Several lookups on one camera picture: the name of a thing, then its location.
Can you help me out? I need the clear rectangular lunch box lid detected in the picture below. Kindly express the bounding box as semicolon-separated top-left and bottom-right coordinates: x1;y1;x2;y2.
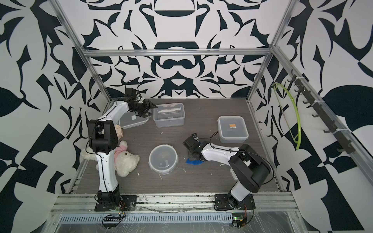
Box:
118;112;150;129

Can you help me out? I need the blue microfiber cloth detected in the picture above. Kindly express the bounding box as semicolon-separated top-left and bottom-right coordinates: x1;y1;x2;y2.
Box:
186;159;204;165

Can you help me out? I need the tall rectangular clear lunch box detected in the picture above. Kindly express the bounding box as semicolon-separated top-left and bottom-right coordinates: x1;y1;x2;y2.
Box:
153;103;186;128

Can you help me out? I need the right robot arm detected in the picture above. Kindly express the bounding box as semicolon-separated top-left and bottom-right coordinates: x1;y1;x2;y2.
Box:
183;134;272;202

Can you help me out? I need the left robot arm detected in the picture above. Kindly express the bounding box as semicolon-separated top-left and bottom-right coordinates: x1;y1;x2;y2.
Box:
88;97;157;205

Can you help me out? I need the round clear lunch box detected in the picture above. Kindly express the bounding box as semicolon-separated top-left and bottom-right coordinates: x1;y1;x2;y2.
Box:
148;144;179;175

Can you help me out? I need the square clear lunch box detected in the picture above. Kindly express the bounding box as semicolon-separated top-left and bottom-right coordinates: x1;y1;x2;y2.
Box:
217;116;249;143

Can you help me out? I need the white plush toy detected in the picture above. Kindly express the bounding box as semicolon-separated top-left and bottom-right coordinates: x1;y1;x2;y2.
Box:
80;125;140;177

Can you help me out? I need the green bow saw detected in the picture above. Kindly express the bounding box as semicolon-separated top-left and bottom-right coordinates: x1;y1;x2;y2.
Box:
272;82;302;150

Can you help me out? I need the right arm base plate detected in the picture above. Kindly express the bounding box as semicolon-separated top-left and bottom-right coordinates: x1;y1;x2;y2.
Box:
214;193;256;211

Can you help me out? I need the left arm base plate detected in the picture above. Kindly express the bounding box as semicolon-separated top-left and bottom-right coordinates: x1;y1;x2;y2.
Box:
94;195;138;212

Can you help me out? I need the black wall hook rack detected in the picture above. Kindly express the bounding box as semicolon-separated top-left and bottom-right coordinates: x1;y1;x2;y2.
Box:
289;71;356;154

